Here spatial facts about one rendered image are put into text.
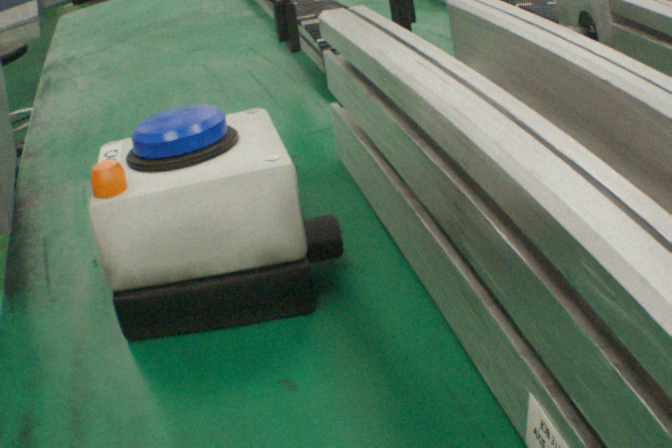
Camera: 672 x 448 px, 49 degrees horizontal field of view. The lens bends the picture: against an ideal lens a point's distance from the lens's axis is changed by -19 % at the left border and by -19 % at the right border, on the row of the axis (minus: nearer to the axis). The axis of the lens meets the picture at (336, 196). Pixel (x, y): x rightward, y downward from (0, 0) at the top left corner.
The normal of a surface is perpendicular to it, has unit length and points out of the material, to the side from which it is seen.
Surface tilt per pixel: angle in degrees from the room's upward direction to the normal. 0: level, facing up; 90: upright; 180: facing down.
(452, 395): 0
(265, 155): 0
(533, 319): 90
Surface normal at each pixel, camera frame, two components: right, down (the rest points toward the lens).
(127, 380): -0.13, -0.92
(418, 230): -0.97, 0.19
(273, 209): 0.20, 0.34
